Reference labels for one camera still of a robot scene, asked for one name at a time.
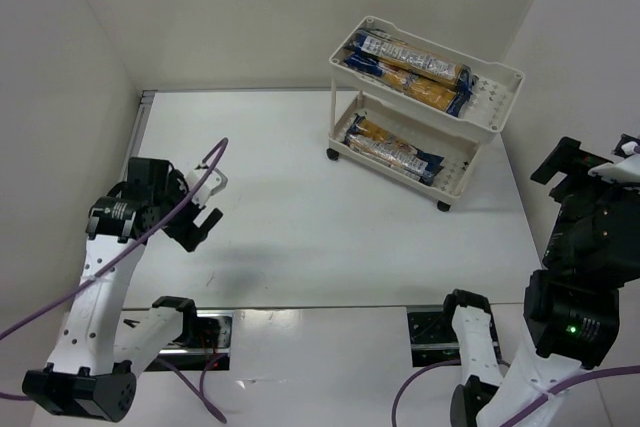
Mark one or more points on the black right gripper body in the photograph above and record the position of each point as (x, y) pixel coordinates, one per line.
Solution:
(567, 167)

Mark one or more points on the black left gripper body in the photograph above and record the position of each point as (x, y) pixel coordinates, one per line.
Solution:
(189, 232)

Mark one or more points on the spaghetti bag blue yellow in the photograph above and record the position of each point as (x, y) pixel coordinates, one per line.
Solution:
(419, 88)
(361, 125)

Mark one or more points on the spaghetti bag label side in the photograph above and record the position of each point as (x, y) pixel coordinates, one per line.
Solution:
(409, 165)
(378, 44)

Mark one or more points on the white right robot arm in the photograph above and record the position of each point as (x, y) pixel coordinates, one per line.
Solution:
(571, 304)

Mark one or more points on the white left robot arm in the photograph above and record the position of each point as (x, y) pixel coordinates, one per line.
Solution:
(92, 372)

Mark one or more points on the cream two-tier rolling cart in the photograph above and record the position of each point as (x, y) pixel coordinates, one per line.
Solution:
(460, 140)

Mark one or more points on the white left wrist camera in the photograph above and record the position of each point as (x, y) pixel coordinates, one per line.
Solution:
(204, 183)

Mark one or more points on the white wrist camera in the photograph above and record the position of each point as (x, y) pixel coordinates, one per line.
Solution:
(204, 183)
(624, 173)

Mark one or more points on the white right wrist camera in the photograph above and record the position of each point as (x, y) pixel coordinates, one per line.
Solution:
(624, 173)

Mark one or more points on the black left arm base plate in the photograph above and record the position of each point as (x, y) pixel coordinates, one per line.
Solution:
(211, 343)

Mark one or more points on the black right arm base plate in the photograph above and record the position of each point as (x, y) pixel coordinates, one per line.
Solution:
(431, 336)

